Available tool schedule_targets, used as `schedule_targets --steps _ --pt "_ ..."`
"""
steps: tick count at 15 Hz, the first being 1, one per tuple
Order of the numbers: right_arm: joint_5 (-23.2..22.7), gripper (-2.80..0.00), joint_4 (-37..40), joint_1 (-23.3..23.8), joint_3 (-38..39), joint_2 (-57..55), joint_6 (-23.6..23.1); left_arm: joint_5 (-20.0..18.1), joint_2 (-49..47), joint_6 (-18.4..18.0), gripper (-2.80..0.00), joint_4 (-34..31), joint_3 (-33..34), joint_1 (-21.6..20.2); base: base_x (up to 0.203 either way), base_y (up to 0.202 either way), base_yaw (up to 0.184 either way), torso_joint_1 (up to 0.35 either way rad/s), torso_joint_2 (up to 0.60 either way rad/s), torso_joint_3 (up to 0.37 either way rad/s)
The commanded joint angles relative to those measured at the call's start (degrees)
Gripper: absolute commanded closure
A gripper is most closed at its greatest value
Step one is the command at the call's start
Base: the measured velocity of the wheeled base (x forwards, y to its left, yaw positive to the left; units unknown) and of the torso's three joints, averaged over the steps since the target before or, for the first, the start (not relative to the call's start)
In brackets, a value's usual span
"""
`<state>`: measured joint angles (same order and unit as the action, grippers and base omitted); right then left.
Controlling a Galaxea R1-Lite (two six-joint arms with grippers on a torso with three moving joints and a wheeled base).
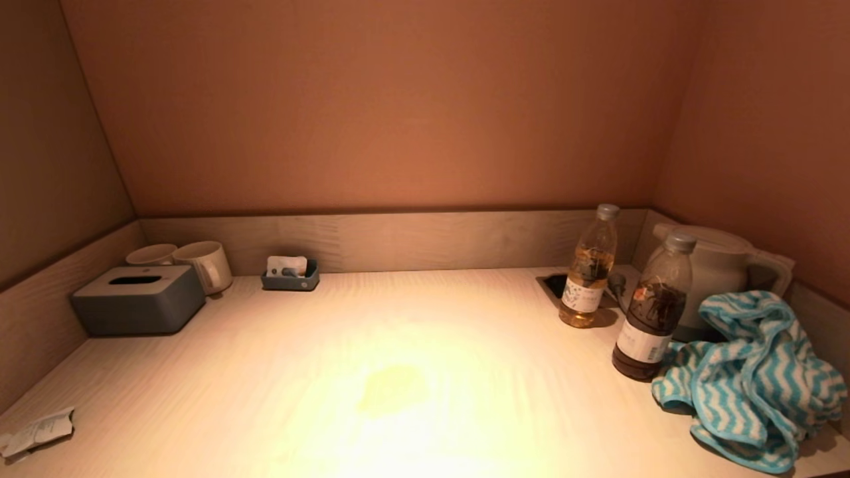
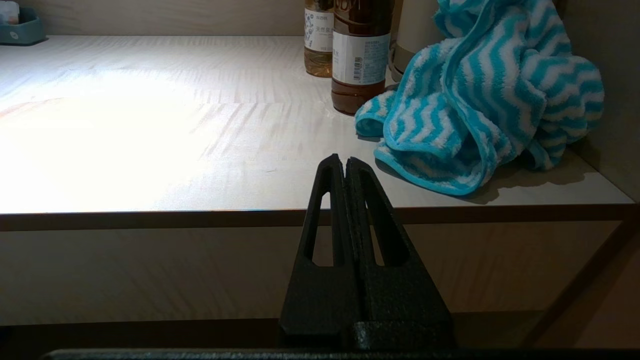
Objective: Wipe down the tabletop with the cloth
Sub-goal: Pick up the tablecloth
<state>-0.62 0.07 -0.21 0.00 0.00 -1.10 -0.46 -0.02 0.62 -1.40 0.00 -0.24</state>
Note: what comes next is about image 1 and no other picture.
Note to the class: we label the grey kettle power plug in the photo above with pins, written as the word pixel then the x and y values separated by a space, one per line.
pixel 617 284

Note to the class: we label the bottle with dark tea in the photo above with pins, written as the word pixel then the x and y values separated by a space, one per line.
pixel 647 332

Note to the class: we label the white electric kettle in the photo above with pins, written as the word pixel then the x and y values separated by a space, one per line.
pixel 720 265

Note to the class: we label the bottle with light tea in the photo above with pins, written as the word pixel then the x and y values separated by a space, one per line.
pixel 588 292

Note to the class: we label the white sachets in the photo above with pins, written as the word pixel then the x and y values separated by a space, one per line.
pixel 280 264

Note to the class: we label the small grey tray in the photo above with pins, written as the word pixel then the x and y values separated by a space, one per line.
pixel 289 285

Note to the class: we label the blue white striped towel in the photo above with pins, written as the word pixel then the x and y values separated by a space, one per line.
pixel 744 385

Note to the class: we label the white ceramic mug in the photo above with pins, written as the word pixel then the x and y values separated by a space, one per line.
pixel 199 259
pixel 149 255

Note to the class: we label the crumpled white paper packet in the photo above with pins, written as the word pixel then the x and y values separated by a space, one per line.
pixel 36 431

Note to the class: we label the grey tissue box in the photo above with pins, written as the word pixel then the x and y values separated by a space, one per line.
pixel 133 305

